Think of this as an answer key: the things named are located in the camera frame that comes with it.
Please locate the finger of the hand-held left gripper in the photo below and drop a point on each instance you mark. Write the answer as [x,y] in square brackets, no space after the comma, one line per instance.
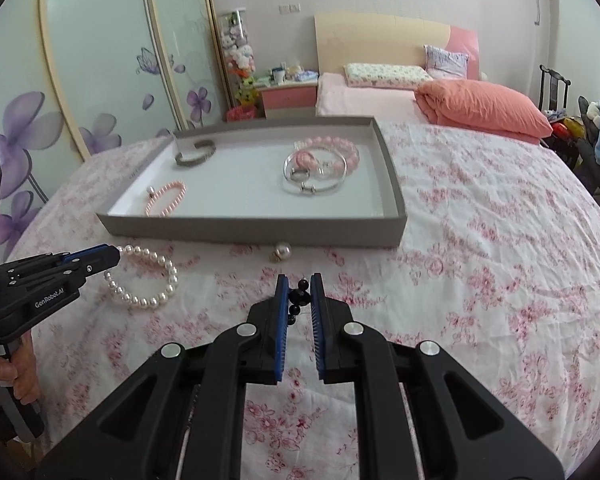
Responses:
[100,262]
[82,254]

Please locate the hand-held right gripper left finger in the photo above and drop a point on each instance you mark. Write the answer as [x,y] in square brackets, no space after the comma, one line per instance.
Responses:
[280,332]

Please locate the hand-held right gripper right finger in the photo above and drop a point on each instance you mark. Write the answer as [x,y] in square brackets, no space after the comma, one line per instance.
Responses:
[320,332]

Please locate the thin silver bangle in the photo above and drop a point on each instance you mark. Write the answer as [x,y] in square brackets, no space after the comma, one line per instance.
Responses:
[297,175]
[307,190]

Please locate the grey cardboard tray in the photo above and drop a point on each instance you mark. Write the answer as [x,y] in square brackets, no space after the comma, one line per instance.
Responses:
[230,185]

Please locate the person's left hand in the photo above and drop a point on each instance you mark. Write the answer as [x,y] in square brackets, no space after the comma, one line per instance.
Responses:
[27,365]

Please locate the pearl earring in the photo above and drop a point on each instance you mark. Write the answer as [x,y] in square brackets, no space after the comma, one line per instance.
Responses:
[283,250]

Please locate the pink floral bedsheet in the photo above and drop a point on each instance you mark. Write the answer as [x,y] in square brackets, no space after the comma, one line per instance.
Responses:
[480,260]

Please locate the flower print sliding wardrobe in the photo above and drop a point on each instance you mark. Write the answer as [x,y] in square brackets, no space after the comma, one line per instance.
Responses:
[95,50]

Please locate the red basket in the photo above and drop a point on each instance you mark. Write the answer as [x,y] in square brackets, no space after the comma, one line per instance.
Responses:
[241,112]

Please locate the yellow plush toy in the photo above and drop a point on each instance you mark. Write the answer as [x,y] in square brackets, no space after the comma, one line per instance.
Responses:
[247,94]

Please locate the pink white nightstand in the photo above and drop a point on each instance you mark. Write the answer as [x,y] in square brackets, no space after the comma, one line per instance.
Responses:
[286,100]

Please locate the pink bed mattress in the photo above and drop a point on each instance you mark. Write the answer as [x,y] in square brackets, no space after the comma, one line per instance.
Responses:
[365,101]

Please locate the clear plush toy tube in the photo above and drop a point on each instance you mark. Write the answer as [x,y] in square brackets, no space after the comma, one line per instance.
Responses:
[237,55]

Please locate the white mug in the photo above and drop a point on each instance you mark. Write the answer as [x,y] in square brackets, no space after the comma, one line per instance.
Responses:
[279,76]

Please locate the blue white cloth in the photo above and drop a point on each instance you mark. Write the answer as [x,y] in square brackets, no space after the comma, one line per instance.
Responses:
[306,76]

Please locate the floral print pillow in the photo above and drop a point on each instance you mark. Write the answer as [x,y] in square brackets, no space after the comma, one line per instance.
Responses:
[386,76]

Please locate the orange quilt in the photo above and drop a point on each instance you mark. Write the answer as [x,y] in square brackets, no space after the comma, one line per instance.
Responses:
[485,107]

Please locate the beige pink headboard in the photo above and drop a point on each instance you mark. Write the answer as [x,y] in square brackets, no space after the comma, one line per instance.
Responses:
[380,42]

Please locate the lilac pillow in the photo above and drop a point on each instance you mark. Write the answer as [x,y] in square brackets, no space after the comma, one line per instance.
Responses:
[446,62]

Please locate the colourful toy pile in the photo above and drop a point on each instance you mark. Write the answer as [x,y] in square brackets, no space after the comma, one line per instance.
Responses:
[565,127]

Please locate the dark office chair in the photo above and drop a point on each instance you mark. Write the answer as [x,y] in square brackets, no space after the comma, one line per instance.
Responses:
[590,155]

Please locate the dark wooden chair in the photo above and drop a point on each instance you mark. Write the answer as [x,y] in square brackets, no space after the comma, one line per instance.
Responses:
[554,90]

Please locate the white wall switch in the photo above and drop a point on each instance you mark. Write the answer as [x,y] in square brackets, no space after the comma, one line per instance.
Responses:
[289,8]

